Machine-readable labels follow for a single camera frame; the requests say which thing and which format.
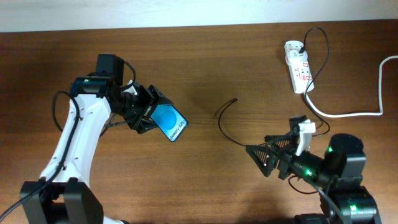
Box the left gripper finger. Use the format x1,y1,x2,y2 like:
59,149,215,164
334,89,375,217
148,85,174,107
135,116,158,134

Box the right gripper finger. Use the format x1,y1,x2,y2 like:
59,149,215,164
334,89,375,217
264,133,295,149
246,145,279,177

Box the blue Samsung Galaxy smartphone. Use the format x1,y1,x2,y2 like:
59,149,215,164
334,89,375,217
150,105,188,142

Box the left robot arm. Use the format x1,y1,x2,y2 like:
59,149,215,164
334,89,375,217
20,75,188,223

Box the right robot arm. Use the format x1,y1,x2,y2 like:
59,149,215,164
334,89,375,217
246,133,382,224

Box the white USB charger plug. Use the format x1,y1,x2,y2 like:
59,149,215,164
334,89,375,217
285,49,308,65

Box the white power strip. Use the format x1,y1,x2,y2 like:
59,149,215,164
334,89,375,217
284,40,312,94

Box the white power strip cord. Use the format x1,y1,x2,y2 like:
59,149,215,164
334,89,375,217
303,55,398,119

